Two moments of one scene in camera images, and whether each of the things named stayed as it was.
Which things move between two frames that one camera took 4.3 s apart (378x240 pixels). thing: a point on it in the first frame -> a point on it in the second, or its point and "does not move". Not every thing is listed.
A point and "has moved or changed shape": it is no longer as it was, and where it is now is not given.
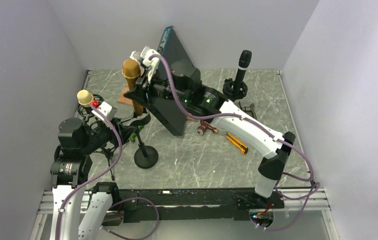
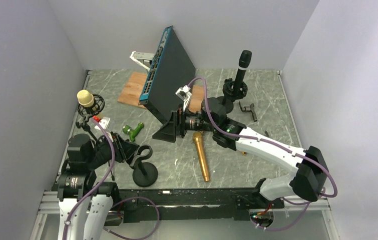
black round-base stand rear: x=228 y=89 does not move
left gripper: x=125 y=132 -> x=123 y=149
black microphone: x=245 y=59 does not move
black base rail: x=194 y=204 does not move
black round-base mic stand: x=145 y=156 has moved or changed shape
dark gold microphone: x=131 y=71 -> x=199 y=137
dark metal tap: x=248 y=110 does not move
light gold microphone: x=84 y=98 does not move
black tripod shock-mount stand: x=84 y=111 does not move
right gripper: x=140 y=94 -> x=167 y=131
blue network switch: x=164 y=105 does not move
